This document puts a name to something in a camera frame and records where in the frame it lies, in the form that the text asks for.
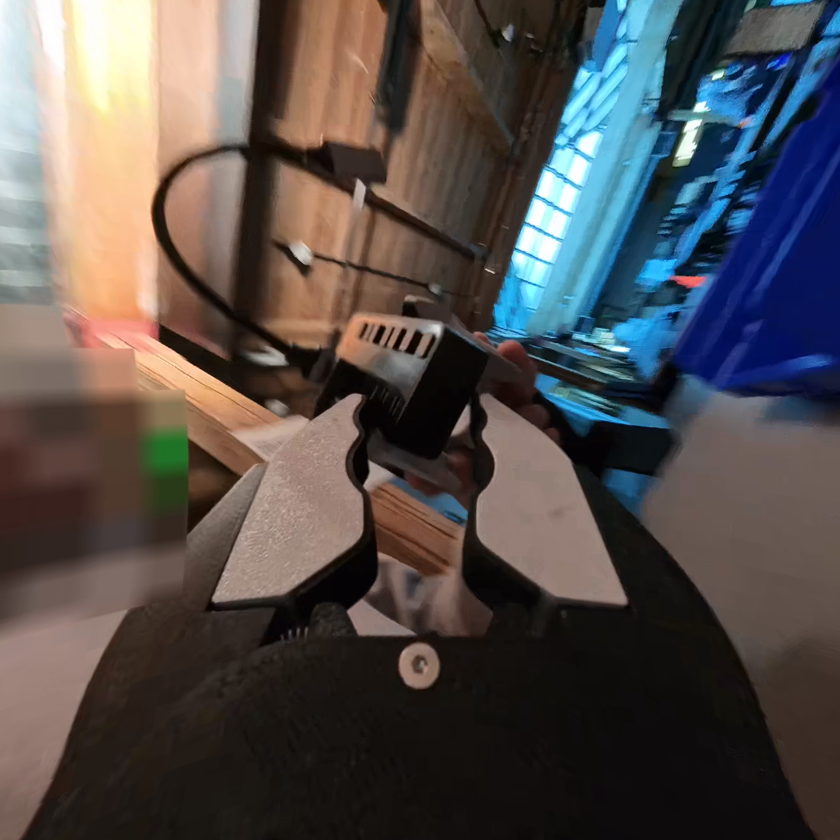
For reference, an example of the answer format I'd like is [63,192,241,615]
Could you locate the person's left hand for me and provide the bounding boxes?
[407,330,562,511]

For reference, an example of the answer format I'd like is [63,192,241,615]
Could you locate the black hub cable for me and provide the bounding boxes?
[152,134,388,389]

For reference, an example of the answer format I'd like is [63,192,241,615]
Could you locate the slim black USB hub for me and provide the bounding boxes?
[322,314,491,462]

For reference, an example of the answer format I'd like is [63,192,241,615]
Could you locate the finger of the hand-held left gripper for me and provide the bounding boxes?
[478,346,527,389]
[366,432,455,494]

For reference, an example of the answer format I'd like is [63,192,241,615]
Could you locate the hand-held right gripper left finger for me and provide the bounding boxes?
[210,392,379,611]

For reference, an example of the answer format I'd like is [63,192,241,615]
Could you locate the blue plastic bin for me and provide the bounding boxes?
[672,77,840,399]

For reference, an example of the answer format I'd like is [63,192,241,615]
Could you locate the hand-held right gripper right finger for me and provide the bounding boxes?
[461,392,631,609]

